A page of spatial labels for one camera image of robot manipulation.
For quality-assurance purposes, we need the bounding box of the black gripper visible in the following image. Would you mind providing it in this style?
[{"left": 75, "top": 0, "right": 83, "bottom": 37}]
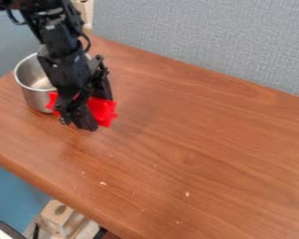
[{"left": 37, "top": 45, "right": 113, "bottom": 132}]

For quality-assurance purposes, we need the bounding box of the red plastic block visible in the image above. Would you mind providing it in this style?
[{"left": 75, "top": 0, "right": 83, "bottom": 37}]
[{"left": 45, "top": 91, "right": 119, "bottom": 127}]

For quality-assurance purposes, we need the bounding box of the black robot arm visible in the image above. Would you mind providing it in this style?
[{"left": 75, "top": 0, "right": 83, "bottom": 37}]
[{"left": 0, "top": 0, "right": 113, "bottom": 132}]

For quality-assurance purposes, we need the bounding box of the stainless steel pot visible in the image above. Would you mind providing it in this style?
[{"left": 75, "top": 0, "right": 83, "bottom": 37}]
[{"left": 13, "top": 53, "right": 56, "bottom": 114}]

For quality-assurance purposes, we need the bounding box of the black white object at corner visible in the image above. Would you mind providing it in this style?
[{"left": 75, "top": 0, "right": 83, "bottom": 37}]
[{"left": 0, "top": 221, "right": 26, "bottom": 239}]

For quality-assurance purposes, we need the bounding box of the wooden stand under table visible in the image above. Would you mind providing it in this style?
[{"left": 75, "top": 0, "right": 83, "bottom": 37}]
[{"left": 22, "top": 200, "right": 100, "bottom": 239}]

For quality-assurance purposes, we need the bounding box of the wooden frame behind table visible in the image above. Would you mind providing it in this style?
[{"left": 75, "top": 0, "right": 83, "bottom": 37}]
[{"left": 71, "top": 0, "right": 95, "bottom": 29}]

